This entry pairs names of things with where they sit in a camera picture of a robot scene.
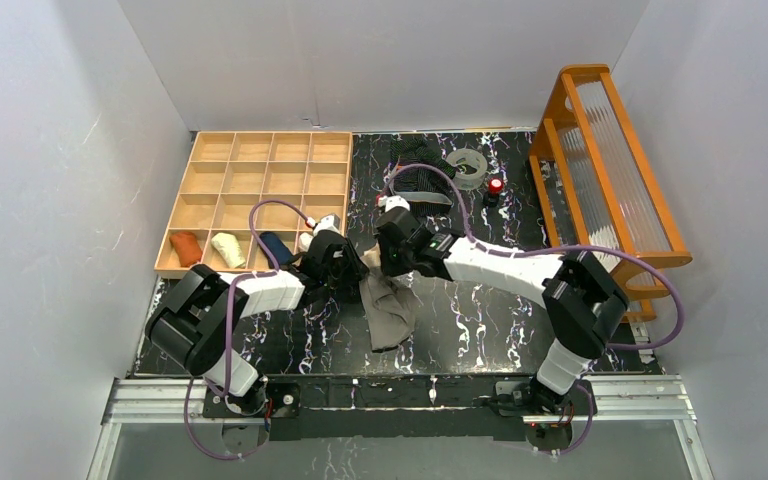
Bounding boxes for grey beige underwear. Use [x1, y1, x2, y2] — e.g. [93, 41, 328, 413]
[359, 246, 421, 352]

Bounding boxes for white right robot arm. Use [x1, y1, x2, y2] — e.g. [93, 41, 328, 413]
[375, 207, 630, 416]

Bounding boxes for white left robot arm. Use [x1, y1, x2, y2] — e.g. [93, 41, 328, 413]
[144, 230, 369, 398]

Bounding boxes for rolled white underwear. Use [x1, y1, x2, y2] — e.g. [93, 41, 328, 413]
[298, 232, 314, 252]

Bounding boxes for rolled blue underwear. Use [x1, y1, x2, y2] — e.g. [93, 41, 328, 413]
[258, 231, 294, 269]

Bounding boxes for black striped underwear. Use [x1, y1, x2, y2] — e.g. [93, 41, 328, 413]
[388, 135, 456, 217]

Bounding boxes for clear tape roll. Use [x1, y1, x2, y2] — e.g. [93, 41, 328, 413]
[445, 148, 488, 191]

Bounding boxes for rolled cream underwear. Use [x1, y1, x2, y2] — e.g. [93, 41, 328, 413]
[211, 232, 246, 269]

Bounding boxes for rolled orange underwear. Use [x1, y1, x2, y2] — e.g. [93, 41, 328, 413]
[169, 231, 203, 268]

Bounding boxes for red small cap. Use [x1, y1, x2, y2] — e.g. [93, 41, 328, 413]
[487, 178, 504, 197]

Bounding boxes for wooden compartment tray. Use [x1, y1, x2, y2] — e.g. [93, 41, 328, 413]
[155, 131, 353, 279]

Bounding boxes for orange wooden rack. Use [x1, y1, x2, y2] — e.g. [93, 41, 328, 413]
[528, 63, 693, 325]

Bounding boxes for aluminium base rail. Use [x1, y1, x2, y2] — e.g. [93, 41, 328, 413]
[89, 375, 713, 479]

